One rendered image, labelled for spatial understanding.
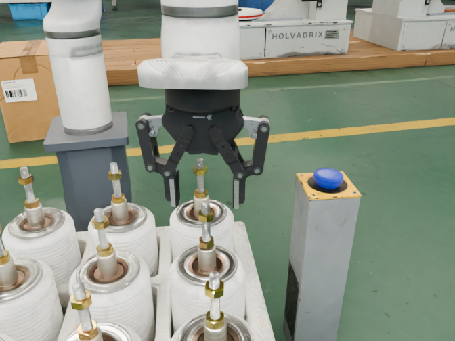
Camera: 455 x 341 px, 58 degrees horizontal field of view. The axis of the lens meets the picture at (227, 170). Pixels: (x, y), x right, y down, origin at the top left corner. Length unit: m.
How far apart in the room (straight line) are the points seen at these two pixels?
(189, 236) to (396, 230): 0.63
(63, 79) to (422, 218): 0.89
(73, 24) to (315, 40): 1.90
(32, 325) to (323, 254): 0.38
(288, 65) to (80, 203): 1.75
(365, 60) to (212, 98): 2.25
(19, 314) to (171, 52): 0.34
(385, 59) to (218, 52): 2.32
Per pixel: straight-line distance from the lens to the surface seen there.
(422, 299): 0.92
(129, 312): 0.53
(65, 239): 0.64
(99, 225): 0.49
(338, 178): 0.57
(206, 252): 0.50
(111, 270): 0.52
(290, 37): 2.44
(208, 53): 0.37
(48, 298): 0.56
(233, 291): 0.51
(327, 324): 0.71
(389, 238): 1.06
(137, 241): 0.60
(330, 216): 0.57
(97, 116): 0.80
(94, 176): 0.82
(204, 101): 0.38
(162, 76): 0.34
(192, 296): 0.50
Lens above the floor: 0.59
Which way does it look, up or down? 27 degrees down
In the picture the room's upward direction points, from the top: straight up
